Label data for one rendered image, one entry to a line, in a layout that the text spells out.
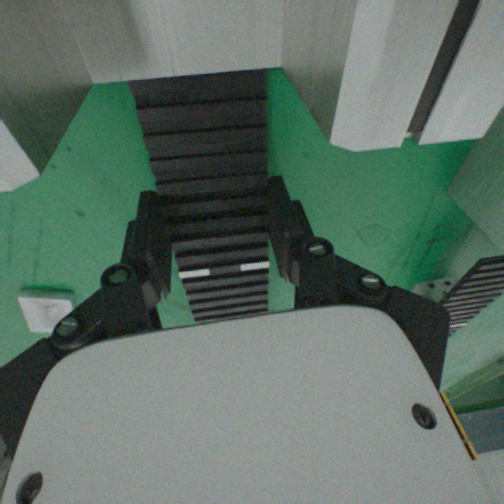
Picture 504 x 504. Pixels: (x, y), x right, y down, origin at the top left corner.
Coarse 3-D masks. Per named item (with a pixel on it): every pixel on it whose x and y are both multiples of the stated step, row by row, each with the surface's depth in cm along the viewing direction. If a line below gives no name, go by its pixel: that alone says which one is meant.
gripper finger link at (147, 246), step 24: (144, 192) 12; (144, 216) 11; (144, 240) 11; (168, 240) 14; (144, 264) 10; (168, 264) 13; (144, 288) 10; (168, 288) 12; (72, 312) 10; (96, 312) 9; (72, 336) 9
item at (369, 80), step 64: (0, 0) 4; (64, 0) 5; (128, 0) 6; (192, 0) 6; (256, 0) 6; (320, 0) 4; (384, 0) 3; (448, 0) 3; (0, 64) 4; (64, 64) 5; (128, 64) 6; (192, 64) 7; (256, 64) 7; (320, 64) 4; (384, 64) 3; (448, 64) 4; (0, 128) 4; (64, 128) 5; (320, 128) 5; (384, 128) 4; (448, 128) 4
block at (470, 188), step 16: (496, 128) 14; (480, 144) 15; (496, 144) 14; (464, 160) 16; (480, 160) 15; (496, 160) 14; (464, 176) 16; (480, 176) 15; (496, 176) 14; (448, 192) 17; (464, 192) 16; (480, 192) 15; (496, 192) 14; (464, 208) 16; (480, 208) 15; (496, 208) 14; (480, 224) 15; (496, 224) 14; (496, 240) 14
